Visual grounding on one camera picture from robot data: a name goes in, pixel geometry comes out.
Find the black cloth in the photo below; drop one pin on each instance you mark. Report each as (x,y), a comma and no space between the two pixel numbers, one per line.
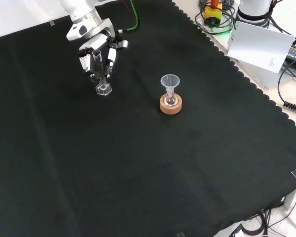
(128,148)

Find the clear glass graduated cylinder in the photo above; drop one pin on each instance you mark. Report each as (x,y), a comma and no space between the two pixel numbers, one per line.
(101,74)

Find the clear round-bottom flask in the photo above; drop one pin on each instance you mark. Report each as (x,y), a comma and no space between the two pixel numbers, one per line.
(170,100)

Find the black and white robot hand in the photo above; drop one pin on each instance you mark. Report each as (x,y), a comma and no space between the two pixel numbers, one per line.
(98,54)

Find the white table leg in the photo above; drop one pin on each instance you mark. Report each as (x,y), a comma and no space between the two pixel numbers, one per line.
(292,198)

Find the clear plastic funnel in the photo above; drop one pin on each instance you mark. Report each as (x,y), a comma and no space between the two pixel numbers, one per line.
(170,84)

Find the yellow stop button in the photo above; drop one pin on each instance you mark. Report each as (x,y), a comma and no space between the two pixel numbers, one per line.
(213,13)

